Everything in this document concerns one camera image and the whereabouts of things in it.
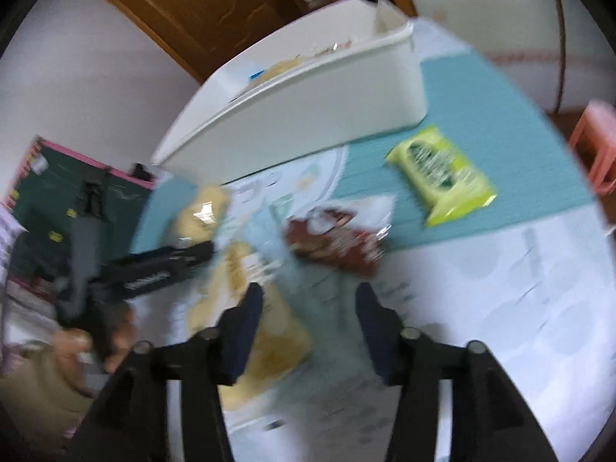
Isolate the green snack packet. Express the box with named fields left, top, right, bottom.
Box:
left=385, top=125, right=497, bottom=228

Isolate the brown wooden door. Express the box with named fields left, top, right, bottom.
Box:
left=87, top=0, right=309, bottom=82

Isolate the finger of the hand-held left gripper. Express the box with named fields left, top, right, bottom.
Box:
left=103, top=241, right=215, bottom=301

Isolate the person's left forearm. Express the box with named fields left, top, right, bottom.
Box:
left=0, top=341, right=102, bottom=450

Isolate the green chalkboard pink frame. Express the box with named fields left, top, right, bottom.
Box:
left=0, top=137, right=157, bottom=294

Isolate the pink plastic stool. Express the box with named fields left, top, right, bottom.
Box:
left=568, top=101, right=616, bottom=224

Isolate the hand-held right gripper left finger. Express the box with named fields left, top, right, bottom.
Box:
left=62, top=281, right=265, bottom=462

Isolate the dark red snack packet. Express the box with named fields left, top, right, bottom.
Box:
left=269, top=195, right=398, bottom=277

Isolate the yellow pastry clear packet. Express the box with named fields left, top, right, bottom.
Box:
left=173, top=185, right=232, bottom=251
left=187, top=279, right=313, bottom=410
left=202, top=241, right=285, bottom=309

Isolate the white plastic container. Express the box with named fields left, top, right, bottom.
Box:
left=150, top=0, right=429, bottom=184

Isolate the teal table mat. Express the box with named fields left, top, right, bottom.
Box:
left=130, top=50, right=595, bottom=261

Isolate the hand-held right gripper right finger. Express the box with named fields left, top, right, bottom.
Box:
left=355, top=281, right=561, bottom=462

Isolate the person's left hand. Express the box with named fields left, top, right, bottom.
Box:
left=48, top=308, right=138, bottom=376

